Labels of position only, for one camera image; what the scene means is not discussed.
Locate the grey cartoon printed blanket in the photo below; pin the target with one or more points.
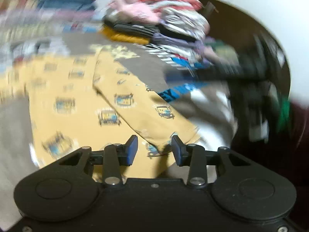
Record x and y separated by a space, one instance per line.
14 135

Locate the black striped folded garment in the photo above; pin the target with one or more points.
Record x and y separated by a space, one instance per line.
130 29

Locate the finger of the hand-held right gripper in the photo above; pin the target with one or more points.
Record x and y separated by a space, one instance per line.
205 75

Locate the yellow printed garment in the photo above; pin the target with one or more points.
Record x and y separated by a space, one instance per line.
79 116

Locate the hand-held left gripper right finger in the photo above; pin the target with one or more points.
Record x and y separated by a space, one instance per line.
177 151

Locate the pink printed folded garment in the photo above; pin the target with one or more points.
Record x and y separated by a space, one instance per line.
135 13

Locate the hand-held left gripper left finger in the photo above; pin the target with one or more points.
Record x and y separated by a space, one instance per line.
132 149

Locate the dark wooden furniture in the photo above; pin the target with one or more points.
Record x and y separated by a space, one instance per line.
241 24

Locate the mustard folded garment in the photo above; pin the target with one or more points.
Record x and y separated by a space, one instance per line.
125 38

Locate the tall stack of folded clothes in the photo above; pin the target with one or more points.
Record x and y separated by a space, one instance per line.
183 24

